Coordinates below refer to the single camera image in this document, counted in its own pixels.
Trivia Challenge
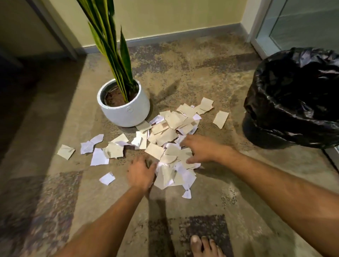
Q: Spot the person's right hand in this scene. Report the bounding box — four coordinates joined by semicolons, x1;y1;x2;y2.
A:
180;134;234;165

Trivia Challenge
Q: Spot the person's left hand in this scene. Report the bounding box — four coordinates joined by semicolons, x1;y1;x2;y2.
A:
127;156;158;192

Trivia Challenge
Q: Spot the pile of torn paper pieces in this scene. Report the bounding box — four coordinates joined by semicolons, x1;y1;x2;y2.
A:
57;97;230;199

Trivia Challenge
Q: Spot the person's right forearm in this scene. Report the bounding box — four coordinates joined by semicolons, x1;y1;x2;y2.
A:
219;147;339;257

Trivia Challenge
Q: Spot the person's left forearm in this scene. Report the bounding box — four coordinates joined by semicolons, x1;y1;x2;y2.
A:
52;186;152;257

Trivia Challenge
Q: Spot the white round plant pot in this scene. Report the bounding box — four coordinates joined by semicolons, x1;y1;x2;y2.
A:
97;79;150;128

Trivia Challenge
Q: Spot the person's bare foot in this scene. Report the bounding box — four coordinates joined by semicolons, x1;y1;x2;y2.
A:
190;235;226;257

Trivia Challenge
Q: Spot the black plastic trash bag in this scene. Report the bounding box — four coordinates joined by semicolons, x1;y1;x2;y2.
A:
243;47;339;149

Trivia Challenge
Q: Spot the grey baseboard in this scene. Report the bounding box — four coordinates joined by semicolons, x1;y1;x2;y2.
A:
75;23;250;55

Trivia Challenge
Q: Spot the green snake plant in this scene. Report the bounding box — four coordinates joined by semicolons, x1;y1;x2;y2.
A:
76;0;140;104

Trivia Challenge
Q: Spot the grey door frame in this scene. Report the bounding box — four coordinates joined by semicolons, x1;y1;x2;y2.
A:
26;0;78;61

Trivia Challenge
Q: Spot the glass door with white frame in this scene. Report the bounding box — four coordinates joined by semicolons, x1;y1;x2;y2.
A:
249;0;339;60

